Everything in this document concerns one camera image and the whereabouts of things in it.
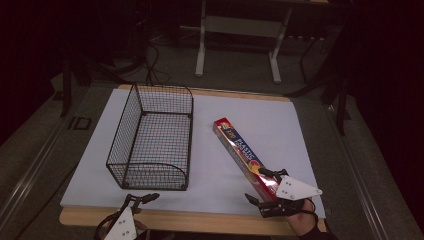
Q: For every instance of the white paper sheet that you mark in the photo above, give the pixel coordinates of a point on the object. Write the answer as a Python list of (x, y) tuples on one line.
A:
[(213, 186)]

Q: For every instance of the black floor plate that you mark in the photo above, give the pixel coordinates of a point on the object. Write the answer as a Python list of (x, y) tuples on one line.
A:
[(80, 123)]

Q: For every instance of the white metal desk frame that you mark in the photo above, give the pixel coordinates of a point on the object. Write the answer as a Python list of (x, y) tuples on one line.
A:
[(240, 26)]

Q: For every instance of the person's right hand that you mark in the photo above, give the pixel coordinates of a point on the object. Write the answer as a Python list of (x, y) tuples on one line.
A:
[(302, 222)]

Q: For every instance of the long plastic wrap box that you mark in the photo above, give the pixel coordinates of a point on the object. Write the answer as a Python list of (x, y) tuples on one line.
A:
[(240, 153)]

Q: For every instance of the person's left hand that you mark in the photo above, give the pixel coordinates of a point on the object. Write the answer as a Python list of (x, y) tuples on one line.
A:
[(141, 222)]

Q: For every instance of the black metal stand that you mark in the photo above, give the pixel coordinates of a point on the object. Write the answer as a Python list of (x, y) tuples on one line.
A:
[(66, 86), (340, 100)]

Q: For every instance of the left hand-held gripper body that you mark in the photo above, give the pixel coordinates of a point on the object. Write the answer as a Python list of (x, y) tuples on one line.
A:
[(122, 224)]

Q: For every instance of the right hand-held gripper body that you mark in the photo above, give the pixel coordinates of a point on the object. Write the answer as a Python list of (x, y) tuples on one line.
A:
[(294, 191)]

